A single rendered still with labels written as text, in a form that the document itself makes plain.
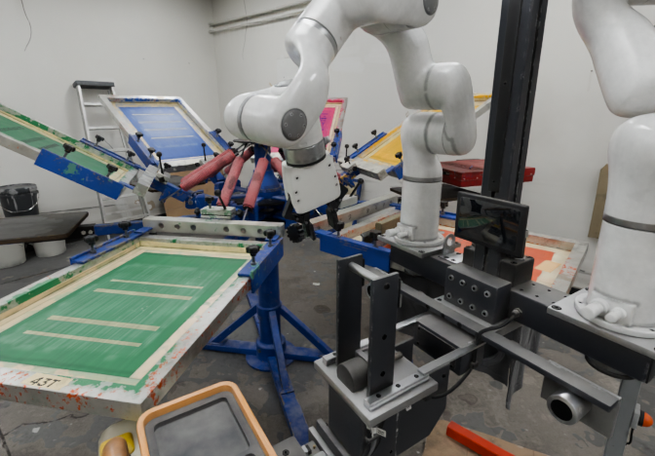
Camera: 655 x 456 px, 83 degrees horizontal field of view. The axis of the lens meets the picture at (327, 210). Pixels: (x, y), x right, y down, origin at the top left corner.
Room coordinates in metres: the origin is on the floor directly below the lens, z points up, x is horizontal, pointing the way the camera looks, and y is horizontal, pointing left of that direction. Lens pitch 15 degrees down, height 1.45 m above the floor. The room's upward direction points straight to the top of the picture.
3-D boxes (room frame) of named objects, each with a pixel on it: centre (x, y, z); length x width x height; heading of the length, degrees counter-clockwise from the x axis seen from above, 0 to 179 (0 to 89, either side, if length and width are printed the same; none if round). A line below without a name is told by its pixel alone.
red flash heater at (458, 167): (2.47, -0.99, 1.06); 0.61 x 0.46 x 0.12; 110
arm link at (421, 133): (0.90, -0.24, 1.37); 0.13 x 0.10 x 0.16; 42
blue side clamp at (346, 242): (1.25, -0.10, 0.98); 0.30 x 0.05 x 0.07; 50
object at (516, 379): (1.12, -0.69, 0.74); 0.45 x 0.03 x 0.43; 140
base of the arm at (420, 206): (0.90, -0.22, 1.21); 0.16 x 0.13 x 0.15; 123
